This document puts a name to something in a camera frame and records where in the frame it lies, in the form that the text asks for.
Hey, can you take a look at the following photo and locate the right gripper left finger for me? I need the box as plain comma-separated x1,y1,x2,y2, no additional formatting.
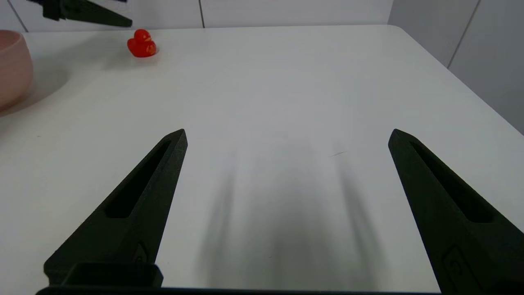
43,129,189,288

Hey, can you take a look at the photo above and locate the red rubber duck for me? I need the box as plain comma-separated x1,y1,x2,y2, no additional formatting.
127,29,157,58

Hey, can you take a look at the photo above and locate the pink bowl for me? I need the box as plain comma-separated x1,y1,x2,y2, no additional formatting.
0,30,34,111

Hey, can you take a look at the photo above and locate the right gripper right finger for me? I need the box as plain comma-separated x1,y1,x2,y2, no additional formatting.
387,129,524,295

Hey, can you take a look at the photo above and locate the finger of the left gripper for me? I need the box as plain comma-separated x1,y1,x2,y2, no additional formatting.
43,0,133,28

